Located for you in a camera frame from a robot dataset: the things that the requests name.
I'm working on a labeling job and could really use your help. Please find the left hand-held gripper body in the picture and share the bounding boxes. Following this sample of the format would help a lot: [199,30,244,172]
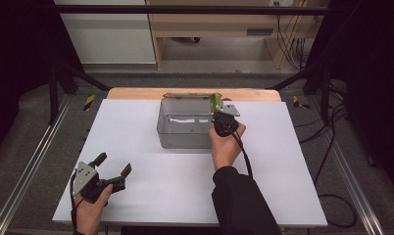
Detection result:
[73,159,127,205]

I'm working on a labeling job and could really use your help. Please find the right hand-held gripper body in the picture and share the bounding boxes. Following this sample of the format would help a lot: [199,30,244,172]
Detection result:
[212,103,242,139]

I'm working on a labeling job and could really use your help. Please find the green phone case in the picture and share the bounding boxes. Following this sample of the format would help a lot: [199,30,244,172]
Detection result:
[209,92,223,115]

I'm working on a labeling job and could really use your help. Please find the grey translucent storage box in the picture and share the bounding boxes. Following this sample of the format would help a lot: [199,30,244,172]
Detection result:
[156,92,226,151]

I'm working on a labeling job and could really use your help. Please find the person's right hand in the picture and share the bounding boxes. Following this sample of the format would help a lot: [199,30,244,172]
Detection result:
[208,121,248,172]

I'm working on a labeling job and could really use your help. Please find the person's left hand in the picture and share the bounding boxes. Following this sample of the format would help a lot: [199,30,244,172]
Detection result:
[74,183,115,235]

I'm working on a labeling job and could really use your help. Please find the white table board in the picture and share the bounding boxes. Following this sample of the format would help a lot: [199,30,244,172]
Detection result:
[51,98,328,228]

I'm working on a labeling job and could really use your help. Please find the yellow black tape marker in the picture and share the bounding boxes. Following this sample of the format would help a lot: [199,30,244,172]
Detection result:
[292,95,312,111]
[82,93,97,112]

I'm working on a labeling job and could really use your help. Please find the wooden table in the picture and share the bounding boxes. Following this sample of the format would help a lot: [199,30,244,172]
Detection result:
[106,87,283,103]

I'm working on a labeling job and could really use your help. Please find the black metal stand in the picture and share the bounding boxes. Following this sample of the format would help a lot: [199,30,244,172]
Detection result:
[265,64,333,123]
[47,62,112,125]

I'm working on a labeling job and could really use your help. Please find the light wooden desk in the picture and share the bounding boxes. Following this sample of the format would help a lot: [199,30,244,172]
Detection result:
[145,0,330,71]

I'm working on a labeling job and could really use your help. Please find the white cabinet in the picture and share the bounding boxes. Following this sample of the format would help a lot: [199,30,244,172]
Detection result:
[53,0,158,65]

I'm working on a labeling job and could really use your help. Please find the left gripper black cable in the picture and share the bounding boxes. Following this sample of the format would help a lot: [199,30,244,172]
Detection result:
[69,171,79,233]

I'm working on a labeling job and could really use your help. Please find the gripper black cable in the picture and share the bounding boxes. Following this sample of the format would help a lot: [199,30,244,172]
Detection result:
[216,117,358,229]
[69,171,79,233]

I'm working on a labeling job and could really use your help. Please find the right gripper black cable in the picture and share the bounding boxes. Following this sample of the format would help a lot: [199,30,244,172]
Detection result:
[216,117,358,229]

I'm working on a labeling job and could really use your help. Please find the aluminium floor rail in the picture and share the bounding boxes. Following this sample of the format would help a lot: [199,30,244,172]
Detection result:
[0,94,74,235]
[308,95,386,235]

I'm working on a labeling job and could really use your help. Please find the bundle of hanging cables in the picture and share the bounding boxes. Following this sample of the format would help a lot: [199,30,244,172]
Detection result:
[274,1,320,71]

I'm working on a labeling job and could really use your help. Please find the black floor cables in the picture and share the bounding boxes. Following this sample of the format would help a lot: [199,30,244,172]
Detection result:
[294,81,350,187]

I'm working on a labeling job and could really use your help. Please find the black frame crossbar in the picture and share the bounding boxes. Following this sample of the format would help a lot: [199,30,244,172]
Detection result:
[53,4,333,16]

